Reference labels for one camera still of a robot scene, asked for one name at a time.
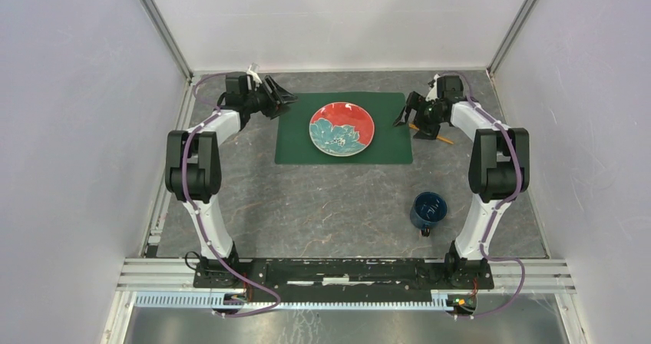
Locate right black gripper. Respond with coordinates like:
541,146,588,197
393,91,445,141

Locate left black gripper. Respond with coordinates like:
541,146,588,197
243,75,299,121

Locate green rectangular placemat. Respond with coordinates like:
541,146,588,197
275,91,413,165

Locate red teal floral plate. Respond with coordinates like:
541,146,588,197
309,101,375,157

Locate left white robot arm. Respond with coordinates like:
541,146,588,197
164,70,298,289

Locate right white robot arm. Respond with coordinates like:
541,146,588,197
393,74,530,289

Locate yellow pencil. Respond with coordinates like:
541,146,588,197
408,124,454,145

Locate dark blue mug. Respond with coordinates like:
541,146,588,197
409,192,448,237

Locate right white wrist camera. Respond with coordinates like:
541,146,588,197
425,74,441,101

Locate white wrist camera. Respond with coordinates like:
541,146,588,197
425,74,441,101
246,63,262,85

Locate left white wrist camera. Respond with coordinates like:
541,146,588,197
246,63,262,85

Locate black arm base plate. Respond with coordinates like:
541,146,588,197
186,256,495,303

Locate aluminium frame rail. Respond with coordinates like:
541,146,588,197
117,259,577,295

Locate blue slotted cable duct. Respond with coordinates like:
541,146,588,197
134,292,476,313

